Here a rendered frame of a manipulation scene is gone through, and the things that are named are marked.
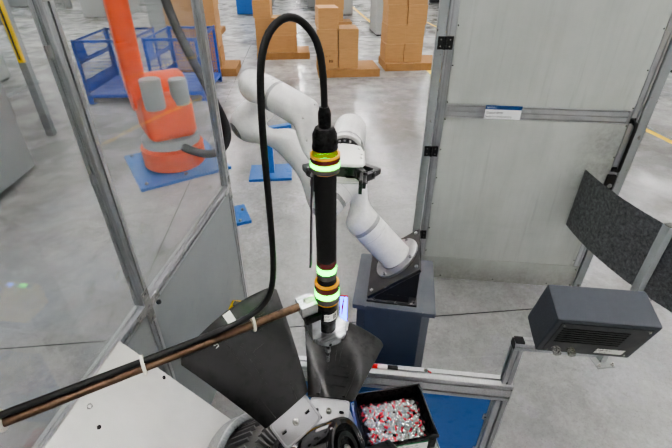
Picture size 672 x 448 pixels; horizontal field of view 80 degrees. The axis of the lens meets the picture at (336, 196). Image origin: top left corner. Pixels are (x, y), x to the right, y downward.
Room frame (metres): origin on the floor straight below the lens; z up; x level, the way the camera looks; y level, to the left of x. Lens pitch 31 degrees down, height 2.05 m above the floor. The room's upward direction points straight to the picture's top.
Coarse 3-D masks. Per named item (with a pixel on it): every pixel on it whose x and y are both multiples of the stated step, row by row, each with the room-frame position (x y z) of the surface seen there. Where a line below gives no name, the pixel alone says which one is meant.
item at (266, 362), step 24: (240, 312) 0.57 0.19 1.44; (264, 312) 0.59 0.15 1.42; (240, 336) 0.54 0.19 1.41; (264, 336) 0.55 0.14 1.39; (288, 336) 0.57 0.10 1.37; (192, 360) 0.48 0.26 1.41; (216, 360) 0.50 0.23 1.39; (240, 360) 0.51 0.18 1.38; (264, 360) 0.52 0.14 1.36; (288, 360) 0.53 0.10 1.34; (216, 384) 0.47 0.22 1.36; (240, 384) 0.48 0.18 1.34; (264, 384) 0.49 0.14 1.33; (288, 384) 0.50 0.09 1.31; (264, 408) 0.46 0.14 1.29; (288, 408) 0.47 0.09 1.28
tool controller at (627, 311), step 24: (552, 288) 0.83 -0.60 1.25; (576, 288) 0.83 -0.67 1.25; (600, 288) 0.83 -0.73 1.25; (552, 312) 0.78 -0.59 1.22; (576, 312) 0.76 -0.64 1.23; (600, 312) 0.76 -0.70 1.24; (624, 312) 0.76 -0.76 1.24; (648, 312) 0.76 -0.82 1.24; (552, 336) 0.76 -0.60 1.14; (576, 336) 0.75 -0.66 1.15; (600, 336) 0.74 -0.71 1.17; (624, 336) 0.73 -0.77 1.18; (648, 336) 0.72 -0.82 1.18
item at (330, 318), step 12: (324, 108) 0.51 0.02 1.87; (324, 120) 0.51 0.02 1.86; (312, 132) 0.52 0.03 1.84; (324, 132) 0.51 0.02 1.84; (336, 132) 0.52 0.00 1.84; (312, 144) 0.52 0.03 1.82; (324, 144) 0.50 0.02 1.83; (336, 144) 0.51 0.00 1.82; (324, 312) 0.50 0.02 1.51; (336, 312) 0.51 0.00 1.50; (324, 324) 0.50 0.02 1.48
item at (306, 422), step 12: (300, 408) 0.48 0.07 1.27; (312, 408) 0.48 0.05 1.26; (276, 420) 0.46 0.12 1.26; (288, 420) 0.46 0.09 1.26; (300, 420) 0.46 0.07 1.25; (312, 420) 0.47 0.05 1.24; (276, 432) 0.44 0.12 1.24; (288, 432) 0.45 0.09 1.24; (300, 432) 0.45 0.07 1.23; (288, 444) 0.43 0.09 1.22
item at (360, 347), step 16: (352, 336) 0.73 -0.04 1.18; (368, 336) 0.74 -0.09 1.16; (320, 352) 0.67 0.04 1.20; (336, 352) 0.67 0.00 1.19; (352, 352) 0.67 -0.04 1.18; (368, 352) 0.69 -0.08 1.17; (320, 368) 0.62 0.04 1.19; (336, 368) 0.62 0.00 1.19; (352, 368) 0.63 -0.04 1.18; (368, 368) 0.64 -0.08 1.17; (320, 384) 0.58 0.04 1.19; (336, 384) 0.58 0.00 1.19; (352, 384) 0.59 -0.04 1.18; (352, 400) 0.55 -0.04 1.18
